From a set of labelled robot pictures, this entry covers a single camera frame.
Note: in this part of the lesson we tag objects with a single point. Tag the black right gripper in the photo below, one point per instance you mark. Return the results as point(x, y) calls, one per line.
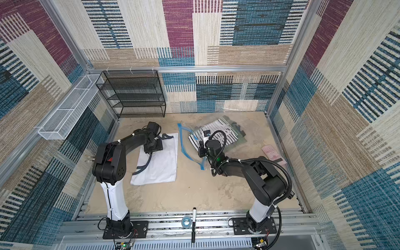
point(201, 150)

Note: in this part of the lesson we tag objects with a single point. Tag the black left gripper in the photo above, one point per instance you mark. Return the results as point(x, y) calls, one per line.
point(148, 150)

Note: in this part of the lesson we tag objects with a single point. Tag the white tank top navy trim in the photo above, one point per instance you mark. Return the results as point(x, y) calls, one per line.
point(163, 165)

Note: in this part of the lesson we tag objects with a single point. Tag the clear vacuum bag blue zip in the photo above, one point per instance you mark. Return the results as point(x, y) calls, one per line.
point(190, 136)

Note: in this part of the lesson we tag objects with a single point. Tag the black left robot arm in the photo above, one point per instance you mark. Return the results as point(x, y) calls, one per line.
point(110, 166)

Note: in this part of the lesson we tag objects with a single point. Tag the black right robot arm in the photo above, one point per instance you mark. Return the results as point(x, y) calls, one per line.
point(269, 182)

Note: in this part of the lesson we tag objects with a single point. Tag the green patterned garment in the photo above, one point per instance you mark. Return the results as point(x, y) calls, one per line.
point(239, 132)

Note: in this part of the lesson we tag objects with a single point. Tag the black mesh shelf rack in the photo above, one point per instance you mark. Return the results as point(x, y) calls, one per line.
point(133, 93)

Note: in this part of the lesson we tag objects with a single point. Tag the black marker pen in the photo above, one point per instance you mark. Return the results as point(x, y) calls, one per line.
point(193, 225)

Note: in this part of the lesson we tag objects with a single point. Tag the pens in red cup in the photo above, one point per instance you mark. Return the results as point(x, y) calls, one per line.
point(89, 158)

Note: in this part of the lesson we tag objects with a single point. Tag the blue tape roll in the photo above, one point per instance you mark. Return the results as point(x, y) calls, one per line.
point(186, 222)

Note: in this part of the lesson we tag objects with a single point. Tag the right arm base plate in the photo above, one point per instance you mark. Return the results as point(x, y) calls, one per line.
point(247, 226)

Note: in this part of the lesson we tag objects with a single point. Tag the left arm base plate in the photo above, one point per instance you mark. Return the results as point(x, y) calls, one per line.
point(116, 230)

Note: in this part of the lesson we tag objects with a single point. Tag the white wire wall basket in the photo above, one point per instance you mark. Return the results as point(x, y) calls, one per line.
point(60, 124)

